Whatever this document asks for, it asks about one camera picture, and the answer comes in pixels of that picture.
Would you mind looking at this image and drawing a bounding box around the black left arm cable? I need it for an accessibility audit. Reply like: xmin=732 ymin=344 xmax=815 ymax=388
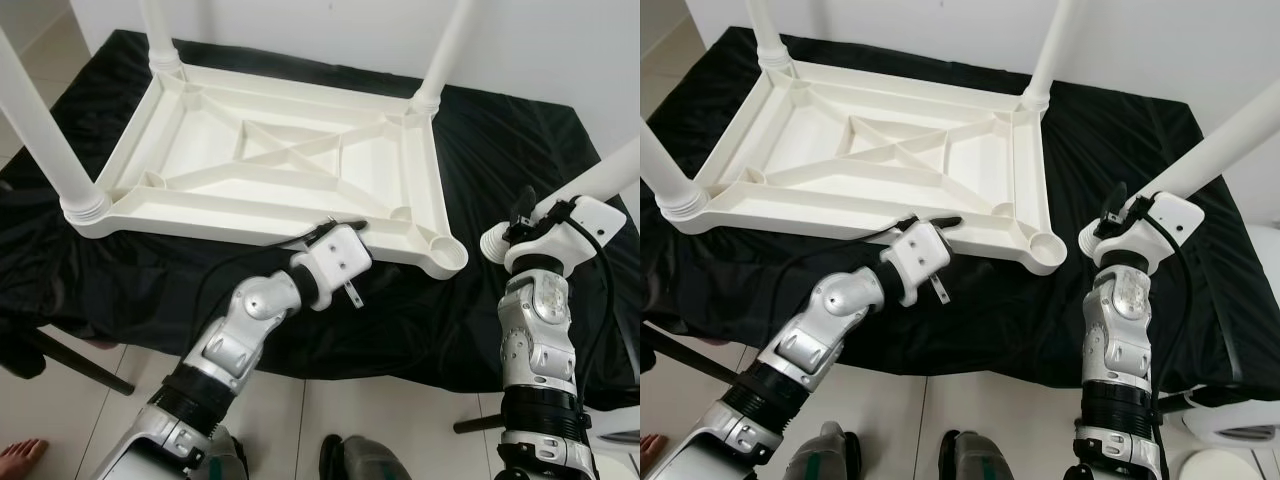
xmin=190 ymin=220 xmax=343 ymax=343
xmin=788 ymin=214 xmax=923 ymax=293

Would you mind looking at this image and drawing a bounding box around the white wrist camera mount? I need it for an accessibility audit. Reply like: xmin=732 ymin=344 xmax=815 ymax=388
xmin=499 ymin=195 xmax=627 ymax=277
xmin=1091 ymin=191 xmax=1205 ymax=274
xmin=289 ymin=224 xmax=374 ymax=312
xmin=879 ymin=219 xmax=954 ymax=307

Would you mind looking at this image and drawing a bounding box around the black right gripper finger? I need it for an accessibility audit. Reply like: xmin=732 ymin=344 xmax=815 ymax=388
xmin=509 ymin=184 xmax=537 ymax=237
xmin=1102 ymin=181 xmax=1130 ymax=232

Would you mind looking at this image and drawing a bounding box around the black cloth table cover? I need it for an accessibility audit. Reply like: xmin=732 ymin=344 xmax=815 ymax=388
xmin=0 ymin=30 xmax=641 ymax=387
xmin=640 ymin=27 xmax=1280 ymax=392

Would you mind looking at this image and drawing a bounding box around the grey left robot leg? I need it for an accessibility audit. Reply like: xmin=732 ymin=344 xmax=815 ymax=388
xmin=790 ymin=419 xmax=862 ymax=480
xmin=204 ymin=429 xmax=247 ymax=480

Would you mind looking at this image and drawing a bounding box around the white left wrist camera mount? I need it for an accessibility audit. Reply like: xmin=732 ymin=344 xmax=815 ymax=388
xmin=289 ymin=224 xmax=374 ymax=312
xmin=879 ymin=219 xmax=954 ymax=307

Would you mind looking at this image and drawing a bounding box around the white dome-shaped appliance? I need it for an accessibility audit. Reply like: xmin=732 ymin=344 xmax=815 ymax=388
xmin=1180 ymin=222 xmax=1280 ymax=447
xmin=588 ymin=414 xmax=641 ymax=448

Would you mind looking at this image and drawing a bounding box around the white pedestal fan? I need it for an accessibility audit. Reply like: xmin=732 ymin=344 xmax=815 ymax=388
xmin=1179 ymin=447 xmax=1252 ymax=480

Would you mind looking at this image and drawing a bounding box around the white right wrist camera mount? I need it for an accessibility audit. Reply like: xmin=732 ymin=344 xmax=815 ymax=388
xmin=499 ymin=195 xmax=627 ymax=277
xmin=1091 ymin=191 xmax=1205 ymax=274

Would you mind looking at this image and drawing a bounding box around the white plastic children table top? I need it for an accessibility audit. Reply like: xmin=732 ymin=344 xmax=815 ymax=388
xmin=660 ymin=60 xmax=1070 ymax=277
xmin=62 ymin=62 xmax=469 ymax=279

